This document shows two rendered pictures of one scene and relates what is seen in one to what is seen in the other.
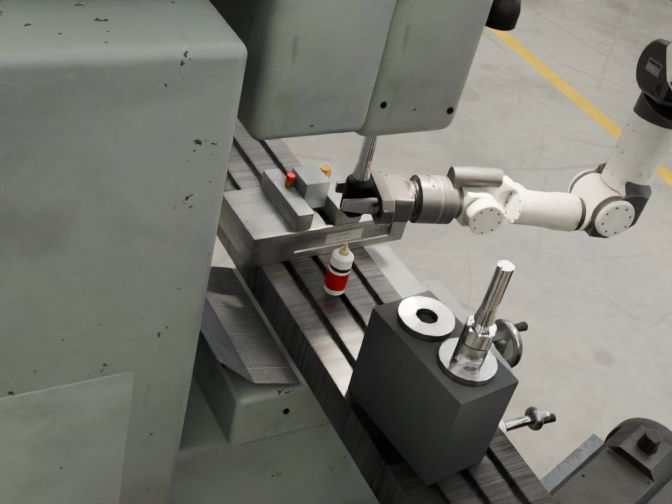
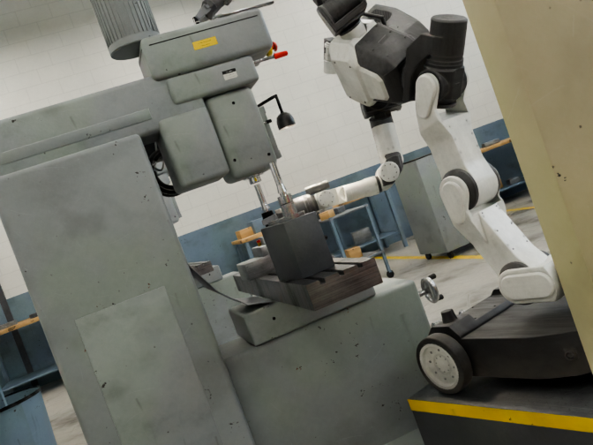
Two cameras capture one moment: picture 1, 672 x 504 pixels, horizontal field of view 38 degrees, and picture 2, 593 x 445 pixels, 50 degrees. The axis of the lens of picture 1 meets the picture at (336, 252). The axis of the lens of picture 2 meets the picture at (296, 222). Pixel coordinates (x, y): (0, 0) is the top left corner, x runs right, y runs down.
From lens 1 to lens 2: 1.57 m
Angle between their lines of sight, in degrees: 40
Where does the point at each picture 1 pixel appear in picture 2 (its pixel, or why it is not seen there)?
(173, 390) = (189, 296)
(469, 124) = not seen: hidden behind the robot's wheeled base
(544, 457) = not seen: hidden behind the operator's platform
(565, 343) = not seen: hidden behind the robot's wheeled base
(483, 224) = (326, 200)
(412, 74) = (239, 144)
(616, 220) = (389, 171)
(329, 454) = (325, 350)
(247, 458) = (273, 356)
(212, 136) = (141, 169)
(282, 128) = (191, 178)
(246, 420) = (254, 327)
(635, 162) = (382, 145)
